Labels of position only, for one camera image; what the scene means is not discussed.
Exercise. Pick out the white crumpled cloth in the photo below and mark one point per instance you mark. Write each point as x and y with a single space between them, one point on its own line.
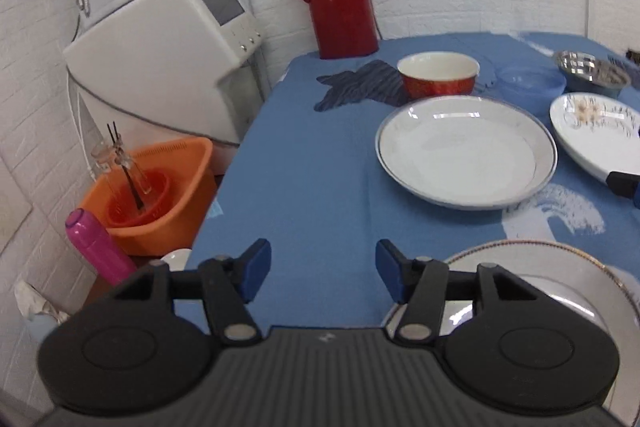
31 303

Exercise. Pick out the silver-rimmed white plate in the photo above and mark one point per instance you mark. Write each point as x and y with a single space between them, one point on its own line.
466 152

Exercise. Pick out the gold-rimmed white plate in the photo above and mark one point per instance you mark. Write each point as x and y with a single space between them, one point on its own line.
603 295

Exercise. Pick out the white countertop appliance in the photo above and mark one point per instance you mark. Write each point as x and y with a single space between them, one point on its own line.
156 70

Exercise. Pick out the pink bottle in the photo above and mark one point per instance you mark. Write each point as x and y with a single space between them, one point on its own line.
94 243

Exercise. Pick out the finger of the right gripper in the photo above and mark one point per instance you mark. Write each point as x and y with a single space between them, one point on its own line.
624 184

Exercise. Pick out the blue patterned tablecloth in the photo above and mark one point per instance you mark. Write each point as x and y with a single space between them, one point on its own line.
310 183

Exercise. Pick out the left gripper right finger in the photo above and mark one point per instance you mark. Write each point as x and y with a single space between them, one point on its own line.
424 287

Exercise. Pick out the orange plastic basin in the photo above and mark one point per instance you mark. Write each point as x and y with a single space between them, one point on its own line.
161 205

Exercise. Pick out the floral white plate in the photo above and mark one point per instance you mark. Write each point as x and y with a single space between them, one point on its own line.
600 134

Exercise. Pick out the glass diffuser bottle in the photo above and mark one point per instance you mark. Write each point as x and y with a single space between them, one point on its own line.
125 171

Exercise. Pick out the blue plastic bowl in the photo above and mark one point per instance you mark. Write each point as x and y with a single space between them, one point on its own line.
533 88

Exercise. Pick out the stainless steel bowl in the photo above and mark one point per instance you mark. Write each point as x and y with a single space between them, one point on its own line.
586 73

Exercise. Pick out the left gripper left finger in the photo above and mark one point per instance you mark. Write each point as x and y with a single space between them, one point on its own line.
224 286

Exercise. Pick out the red ceramic bowl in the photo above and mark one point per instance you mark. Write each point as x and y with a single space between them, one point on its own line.
438 73

